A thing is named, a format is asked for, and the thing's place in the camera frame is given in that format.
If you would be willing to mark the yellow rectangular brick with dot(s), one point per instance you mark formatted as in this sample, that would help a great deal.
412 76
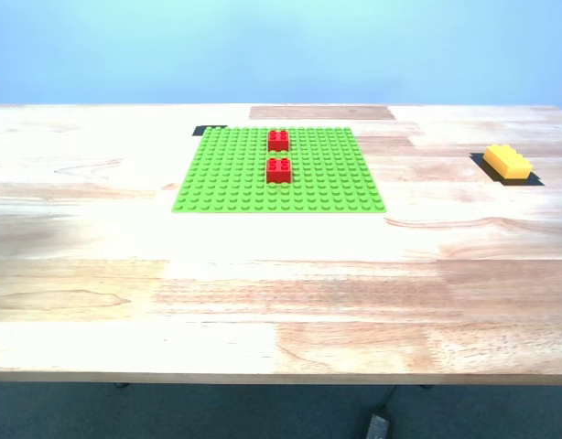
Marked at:
507 163

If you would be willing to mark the black tape rectangle outline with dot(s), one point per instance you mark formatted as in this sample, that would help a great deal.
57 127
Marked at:
536 182

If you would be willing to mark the black tape strip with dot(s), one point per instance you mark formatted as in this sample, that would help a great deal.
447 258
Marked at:
198 131

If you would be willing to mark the green studded baseplate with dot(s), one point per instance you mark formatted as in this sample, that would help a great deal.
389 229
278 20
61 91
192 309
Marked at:
226 183

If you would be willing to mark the red square brick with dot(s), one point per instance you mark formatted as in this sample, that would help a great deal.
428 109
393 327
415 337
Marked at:
278 174
278 142

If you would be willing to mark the grey power adapter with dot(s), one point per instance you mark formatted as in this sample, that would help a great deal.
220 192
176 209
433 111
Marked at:
378 427

